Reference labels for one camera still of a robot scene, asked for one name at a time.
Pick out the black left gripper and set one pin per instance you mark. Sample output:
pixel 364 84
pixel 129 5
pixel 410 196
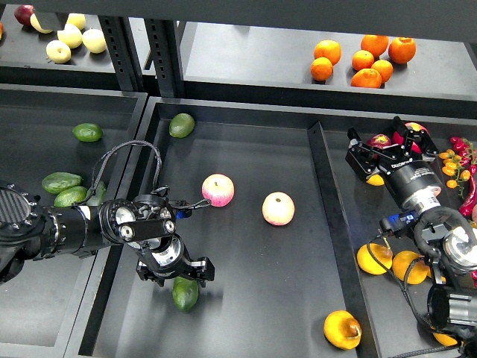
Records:
pixel 171 259

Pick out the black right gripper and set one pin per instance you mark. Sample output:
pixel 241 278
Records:
pixel 409 178

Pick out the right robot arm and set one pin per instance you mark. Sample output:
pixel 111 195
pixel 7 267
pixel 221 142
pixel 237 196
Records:
pixel 443 236

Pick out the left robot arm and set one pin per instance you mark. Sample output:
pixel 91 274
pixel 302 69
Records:
pixel 147 224

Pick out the yellow pear right tray left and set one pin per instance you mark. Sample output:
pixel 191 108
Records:
pixel 374 258

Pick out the yellow pear tray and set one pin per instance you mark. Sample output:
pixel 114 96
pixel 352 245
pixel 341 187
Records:
pixel 445 340
pixel 374 258
pixel 401 263

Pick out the yellow pear right tray middle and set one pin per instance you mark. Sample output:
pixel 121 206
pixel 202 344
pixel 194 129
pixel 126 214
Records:
pixel 401 263

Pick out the green avocado left middle pile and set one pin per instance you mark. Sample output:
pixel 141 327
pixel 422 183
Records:
pixel 70 196

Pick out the green avocado pile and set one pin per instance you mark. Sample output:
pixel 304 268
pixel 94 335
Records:
pixel 70 196
pixel 57 182

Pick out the round green avocado top centre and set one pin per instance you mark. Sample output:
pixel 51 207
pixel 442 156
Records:
pixel 181 125

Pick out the green avocado left upper pile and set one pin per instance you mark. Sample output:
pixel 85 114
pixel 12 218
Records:
pixel 57 182

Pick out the green avocado upper left tray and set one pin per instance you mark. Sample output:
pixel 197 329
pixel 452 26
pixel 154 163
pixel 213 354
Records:
pixel 88 132

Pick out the pale yellow pear right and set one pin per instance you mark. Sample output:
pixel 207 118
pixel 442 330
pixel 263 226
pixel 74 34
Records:
pixel 94 41

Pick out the pale yellow pear front left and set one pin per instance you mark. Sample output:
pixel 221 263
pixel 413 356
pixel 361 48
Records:
pixel 58 52

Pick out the pale yellow pear middle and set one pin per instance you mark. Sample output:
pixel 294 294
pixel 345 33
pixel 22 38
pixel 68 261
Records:
pixel 71 36

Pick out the bright red apple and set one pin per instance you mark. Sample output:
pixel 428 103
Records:
pixel 397 139

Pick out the orange cherry tomato bunch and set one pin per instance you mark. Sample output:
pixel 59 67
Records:
pixel 455 167

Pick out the red cherry tomato bunch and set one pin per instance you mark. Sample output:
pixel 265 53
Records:
pixel 464 153

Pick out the orange bottom front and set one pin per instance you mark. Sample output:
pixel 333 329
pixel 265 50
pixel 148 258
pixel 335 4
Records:
pixel 367 78

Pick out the small orange right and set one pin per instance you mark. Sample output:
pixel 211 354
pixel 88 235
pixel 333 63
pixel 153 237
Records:
pixel 384 68

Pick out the small orange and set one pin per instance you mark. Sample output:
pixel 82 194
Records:
pixel 362 59
pixel 384 68

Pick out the pink red apple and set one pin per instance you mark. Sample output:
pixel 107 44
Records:
pixel 219 189

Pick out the red chili pepper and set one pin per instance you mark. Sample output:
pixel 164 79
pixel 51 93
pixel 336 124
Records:
pixel 466 208

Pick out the small orange centre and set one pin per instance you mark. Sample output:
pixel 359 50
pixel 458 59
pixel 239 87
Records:
pixel 362 59

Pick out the orange top right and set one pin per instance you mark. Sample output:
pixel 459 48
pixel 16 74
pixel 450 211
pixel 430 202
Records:
pixel 402 50

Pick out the orange lower left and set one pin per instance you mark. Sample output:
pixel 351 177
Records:
pixel 321 69

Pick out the orange top middle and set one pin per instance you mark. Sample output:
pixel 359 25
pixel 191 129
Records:
pixel 375 44

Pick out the large black centre tray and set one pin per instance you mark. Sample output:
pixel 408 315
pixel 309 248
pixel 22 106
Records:
pixel 274 286

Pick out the orange top left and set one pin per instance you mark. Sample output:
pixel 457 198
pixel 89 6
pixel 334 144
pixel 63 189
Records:
pixel 329 49

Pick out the pale yellow pink apple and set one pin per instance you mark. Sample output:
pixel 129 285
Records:
pixel 278 208

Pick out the black metal tray divider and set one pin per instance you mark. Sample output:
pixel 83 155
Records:
pixel 340 236

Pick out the black left tray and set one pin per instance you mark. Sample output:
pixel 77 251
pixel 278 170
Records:
pixel 50 301

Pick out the dark green avocado by wall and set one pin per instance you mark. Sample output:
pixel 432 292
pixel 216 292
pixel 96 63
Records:
pixel 97 198

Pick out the black perforated shelf post right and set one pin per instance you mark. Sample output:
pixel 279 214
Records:
pixel 164 42

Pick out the black perforated shelf post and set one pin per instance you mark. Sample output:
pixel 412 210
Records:
pixel 123 53
pixel 164 42

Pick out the black perforated shelf post left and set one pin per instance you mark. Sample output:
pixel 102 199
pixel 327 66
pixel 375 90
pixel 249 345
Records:
pixel 123 53

